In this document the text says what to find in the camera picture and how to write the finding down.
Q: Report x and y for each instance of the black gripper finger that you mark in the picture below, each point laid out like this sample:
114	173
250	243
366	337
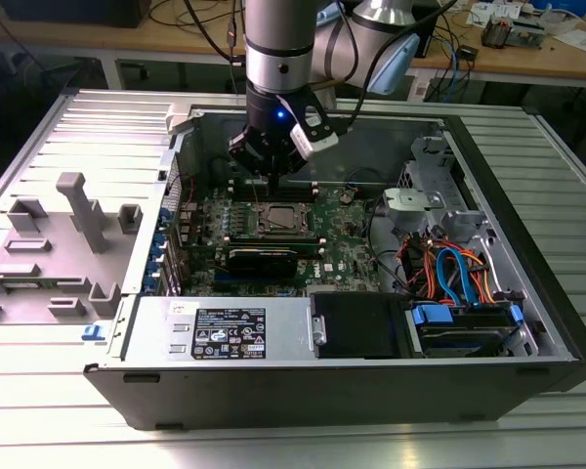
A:
251	151
290	158

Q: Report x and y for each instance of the thin metal locking lever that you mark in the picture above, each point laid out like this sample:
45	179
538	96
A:
257	198

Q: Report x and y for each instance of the silver CPU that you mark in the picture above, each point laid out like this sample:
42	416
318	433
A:
279	215

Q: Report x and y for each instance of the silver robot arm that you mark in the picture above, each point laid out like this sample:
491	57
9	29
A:
278	49

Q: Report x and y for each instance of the blue expansion slot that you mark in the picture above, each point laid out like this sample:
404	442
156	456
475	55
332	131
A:
223	280

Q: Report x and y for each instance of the round coin battery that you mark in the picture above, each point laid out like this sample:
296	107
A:
347	197

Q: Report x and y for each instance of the green motherboard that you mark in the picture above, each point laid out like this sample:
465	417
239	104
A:
342	254

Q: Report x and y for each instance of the blue card retention clip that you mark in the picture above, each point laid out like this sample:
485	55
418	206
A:
151	284
164	216
155	262
160	240

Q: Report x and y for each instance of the black graphics card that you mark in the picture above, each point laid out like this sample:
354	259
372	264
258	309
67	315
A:
259	264

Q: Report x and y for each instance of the long wooden desk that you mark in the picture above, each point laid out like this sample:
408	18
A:
176	41

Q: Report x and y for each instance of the silver drive cage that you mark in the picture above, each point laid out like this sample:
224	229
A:
449	195

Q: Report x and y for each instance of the tall black box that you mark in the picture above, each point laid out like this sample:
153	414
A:
431	34

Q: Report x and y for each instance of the black plastic shroud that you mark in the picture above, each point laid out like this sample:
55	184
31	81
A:
356	327

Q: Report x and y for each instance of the small black adapter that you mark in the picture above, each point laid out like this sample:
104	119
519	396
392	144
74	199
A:
468	52

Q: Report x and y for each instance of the silver power supply unit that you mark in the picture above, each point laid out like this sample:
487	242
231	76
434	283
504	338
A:
151	332

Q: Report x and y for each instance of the hard disk in blue carrier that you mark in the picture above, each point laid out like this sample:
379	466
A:
432	314

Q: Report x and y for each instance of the wide black box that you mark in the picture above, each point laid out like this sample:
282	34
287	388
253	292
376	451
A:
78	12

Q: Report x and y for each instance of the grey parts rack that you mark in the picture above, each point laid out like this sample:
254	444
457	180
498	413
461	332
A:
54	264

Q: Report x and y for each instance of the printed paper sheet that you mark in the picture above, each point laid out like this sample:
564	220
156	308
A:
483	12

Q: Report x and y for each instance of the open black PC case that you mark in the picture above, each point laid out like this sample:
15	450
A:
322	396

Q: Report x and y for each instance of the metal heat sink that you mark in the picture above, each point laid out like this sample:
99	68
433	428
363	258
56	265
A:
498	31

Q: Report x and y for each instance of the black office chair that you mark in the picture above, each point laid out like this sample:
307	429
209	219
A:
10	88

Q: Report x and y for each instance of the grey hardware part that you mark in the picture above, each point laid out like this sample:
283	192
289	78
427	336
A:
527	33

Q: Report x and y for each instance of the white paper sheet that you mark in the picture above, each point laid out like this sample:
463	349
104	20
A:
583	41

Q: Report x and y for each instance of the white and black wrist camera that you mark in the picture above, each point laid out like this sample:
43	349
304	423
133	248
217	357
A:
317	140

